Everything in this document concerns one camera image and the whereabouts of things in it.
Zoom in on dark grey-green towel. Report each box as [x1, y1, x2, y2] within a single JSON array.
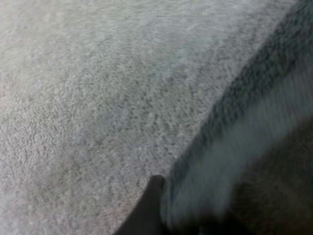
[[160, 0, 313, 235]]

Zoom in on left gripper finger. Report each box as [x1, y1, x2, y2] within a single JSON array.
[[114, 174, 167, 235]]

